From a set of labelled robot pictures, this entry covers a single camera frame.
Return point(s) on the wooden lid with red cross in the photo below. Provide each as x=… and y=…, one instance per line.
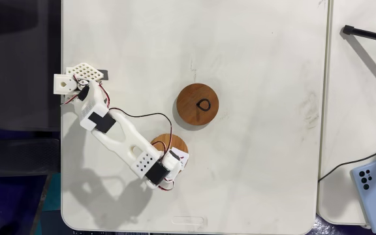
x=175, y=142

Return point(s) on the plain wooden lid black loop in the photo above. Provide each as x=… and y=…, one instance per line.
x=191, y=98

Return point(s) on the grey cushion office chair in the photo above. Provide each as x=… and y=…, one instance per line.
x=18, y=156

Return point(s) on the wide mesh back office chair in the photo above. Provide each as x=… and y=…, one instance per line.
x=11, y=49

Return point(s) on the black rod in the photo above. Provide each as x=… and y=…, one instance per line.
x=370, y=34

